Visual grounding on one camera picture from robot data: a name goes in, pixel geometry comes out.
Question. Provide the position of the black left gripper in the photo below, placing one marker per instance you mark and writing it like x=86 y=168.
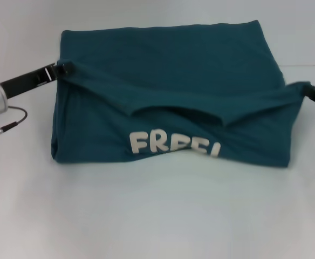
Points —
x=28 y=81

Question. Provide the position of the teal blue t-shirt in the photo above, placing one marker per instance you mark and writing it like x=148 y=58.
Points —
x=173 y=67

